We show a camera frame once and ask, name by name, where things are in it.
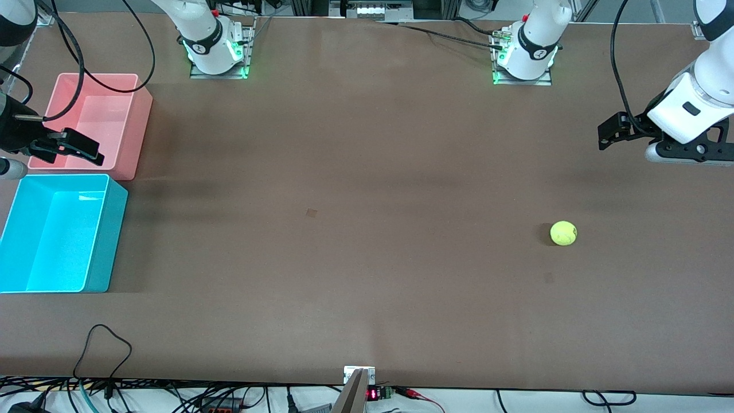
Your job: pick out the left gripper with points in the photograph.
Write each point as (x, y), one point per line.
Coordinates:
(637, 129)

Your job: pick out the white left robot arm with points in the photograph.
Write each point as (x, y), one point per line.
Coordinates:
(533, 51)

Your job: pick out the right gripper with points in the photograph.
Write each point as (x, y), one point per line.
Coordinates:
(12, 129)

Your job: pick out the grey camera mount bar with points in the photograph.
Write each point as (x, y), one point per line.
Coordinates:
(352, 396)

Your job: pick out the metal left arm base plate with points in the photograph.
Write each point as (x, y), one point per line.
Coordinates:
(545, 81)

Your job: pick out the yellow-green tennis ball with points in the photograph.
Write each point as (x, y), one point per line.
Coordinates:
(563, 233)

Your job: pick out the pink plastic bin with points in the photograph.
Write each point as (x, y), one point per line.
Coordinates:
(109, 126)

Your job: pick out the blue plastic bin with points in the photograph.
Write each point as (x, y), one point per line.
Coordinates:
(57, 241)

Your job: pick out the aluminium frame device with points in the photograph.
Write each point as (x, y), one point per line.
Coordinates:
(373, 8)

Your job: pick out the red LED display module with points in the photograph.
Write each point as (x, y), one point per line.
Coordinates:
(378, 394)

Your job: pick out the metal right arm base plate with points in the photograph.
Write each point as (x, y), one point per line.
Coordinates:
(248, 51)

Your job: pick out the white mount bracket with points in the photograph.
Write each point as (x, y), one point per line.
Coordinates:
(348, 373)

